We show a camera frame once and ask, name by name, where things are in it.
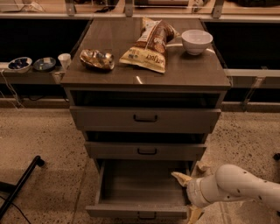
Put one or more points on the crumpled shiny snack bag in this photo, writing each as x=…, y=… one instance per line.
x=91, y=58

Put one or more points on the blue white bowl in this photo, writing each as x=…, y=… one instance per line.
x=20, y=65

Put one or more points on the dark blue bowl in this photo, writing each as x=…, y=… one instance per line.
x=46, y=64

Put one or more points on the black metal stand leg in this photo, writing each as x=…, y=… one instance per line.
x=13, y=190

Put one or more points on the white paper cup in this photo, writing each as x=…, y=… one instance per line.
x=65, y=60

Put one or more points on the grey drawer cabinet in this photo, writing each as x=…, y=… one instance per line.
x=189, y=82

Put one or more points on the grey side shelf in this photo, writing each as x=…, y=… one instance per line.
x=33, y=77

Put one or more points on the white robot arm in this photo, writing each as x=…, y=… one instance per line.
x=229, y=183

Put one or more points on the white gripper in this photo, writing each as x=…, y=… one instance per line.
x=194, y=192

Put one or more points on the grey drawer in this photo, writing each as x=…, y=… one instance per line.
x=143, y=189
x=146, y=151
x=158, y=120

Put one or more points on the yellow brown chip bag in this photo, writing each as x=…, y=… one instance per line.
x=150, y=50

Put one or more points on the cabinet caster wheel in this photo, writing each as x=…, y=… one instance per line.
x=201, y=167

